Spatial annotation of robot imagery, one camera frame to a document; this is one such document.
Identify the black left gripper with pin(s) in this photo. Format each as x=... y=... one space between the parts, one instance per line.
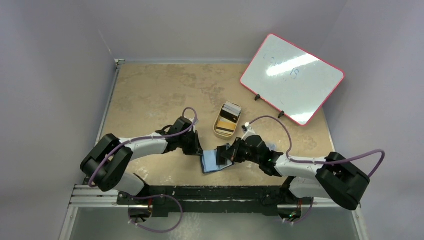
x=196 y=149

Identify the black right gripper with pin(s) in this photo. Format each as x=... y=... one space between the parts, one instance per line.
x=234 y=152

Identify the navy blue leather card holder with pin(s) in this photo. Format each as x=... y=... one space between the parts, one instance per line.
x=211 y=160

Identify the beige oval plastic tray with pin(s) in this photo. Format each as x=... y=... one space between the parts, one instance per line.
x=225 y=126

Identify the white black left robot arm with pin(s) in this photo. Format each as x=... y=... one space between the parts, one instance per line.
x=106 y=164

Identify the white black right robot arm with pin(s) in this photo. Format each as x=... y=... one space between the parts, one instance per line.
x=321 y=177

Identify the stack of credit cards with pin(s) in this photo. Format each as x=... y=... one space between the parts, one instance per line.
x=228 y=117

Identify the clear jar of paper clips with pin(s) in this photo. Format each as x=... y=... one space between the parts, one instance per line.
x=271 y=146

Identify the red framed whiteboard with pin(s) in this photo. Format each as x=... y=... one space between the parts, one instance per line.
x=291 y=79

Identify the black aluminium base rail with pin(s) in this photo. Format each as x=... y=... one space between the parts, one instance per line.
x=165 y=199

